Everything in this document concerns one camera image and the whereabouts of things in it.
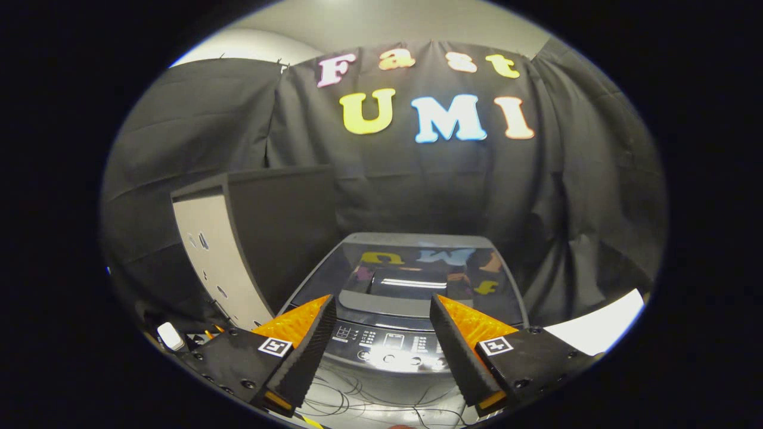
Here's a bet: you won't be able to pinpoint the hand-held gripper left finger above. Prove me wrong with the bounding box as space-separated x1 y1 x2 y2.
179 294 337 418

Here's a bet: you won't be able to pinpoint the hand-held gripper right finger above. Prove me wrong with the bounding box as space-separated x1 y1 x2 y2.
429 293 603 418

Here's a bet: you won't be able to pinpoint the grey washing machine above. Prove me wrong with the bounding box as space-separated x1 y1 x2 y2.
277 232 531 427

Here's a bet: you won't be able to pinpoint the dark glass washing machine lid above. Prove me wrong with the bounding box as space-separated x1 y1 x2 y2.
286 234 525 325

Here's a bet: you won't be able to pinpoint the dark cabinet with beige door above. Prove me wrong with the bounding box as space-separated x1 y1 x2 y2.
170 165 340 331

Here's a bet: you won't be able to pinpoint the small white box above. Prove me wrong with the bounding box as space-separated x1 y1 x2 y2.
157 322 187 352

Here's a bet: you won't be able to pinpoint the white floor board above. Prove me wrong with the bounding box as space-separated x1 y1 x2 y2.
544 288 646 357

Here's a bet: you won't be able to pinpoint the black floor cables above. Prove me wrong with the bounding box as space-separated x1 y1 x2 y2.
298 369 477 427

